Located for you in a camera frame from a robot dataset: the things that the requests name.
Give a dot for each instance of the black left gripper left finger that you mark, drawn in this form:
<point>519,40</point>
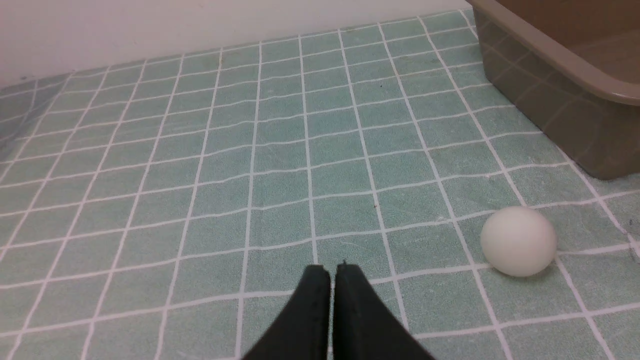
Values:
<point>301,329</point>

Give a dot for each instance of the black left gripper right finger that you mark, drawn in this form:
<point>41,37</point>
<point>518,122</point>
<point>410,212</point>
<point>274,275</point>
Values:
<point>363,327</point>

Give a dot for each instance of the white table-tennis ball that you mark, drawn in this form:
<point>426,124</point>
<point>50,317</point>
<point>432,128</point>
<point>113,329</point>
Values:
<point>518,241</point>

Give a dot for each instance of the green checked tablecloth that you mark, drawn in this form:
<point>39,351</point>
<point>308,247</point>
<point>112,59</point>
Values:
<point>166,208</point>

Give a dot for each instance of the olive-brown plastic bin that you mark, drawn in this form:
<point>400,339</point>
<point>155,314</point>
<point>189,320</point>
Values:
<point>572,68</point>

